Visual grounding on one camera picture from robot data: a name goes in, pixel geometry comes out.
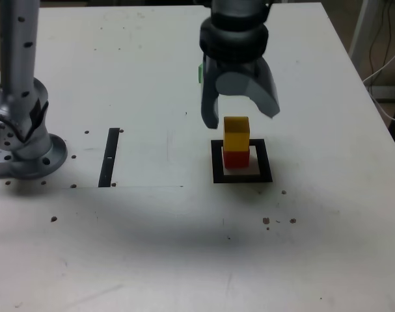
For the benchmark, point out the green cube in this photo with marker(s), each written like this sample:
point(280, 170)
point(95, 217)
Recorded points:
point(200, 73)

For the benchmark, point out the red cube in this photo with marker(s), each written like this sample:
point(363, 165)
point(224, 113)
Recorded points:
point(236, 160)

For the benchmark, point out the black tape strip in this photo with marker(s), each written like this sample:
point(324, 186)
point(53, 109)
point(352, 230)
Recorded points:
point(108, 156)

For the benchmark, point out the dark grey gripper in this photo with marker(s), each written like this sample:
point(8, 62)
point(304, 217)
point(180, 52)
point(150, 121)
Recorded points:
point(239, 66)

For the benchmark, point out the yellow cube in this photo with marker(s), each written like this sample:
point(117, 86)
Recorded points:
point(236, 136)

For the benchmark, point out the white post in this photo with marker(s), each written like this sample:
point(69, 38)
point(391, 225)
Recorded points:
point(363, 19)

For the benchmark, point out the black tape square outline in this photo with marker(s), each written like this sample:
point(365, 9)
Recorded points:
point(265, 162)

